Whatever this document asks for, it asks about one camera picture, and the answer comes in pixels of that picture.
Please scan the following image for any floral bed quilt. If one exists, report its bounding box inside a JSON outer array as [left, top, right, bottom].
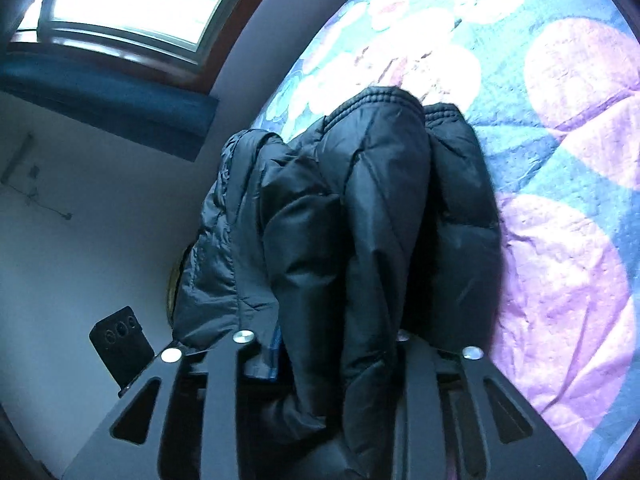
[[249, 0, 640, 480]]

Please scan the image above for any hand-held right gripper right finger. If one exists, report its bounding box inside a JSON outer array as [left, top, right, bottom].
[[394, 332, 588, 480]]

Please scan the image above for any blue curtain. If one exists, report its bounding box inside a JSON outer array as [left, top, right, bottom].
[[0, 51, 221, 163]]

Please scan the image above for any black puffer jacket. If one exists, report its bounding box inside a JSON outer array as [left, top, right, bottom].
[[170, 86, 506, 480]]

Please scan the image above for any window with wooden frame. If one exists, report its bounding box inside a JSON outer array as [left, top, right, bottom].
[[7, 0, 298, 97]]

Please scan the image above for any thin wall cable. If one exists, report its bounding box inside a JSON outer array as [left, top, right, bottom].
[[24, 179, 74, 222]]

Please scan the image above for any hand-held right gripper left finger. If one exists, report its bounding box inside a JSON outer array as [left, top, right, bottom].
[[62, 329, 281, 480]]

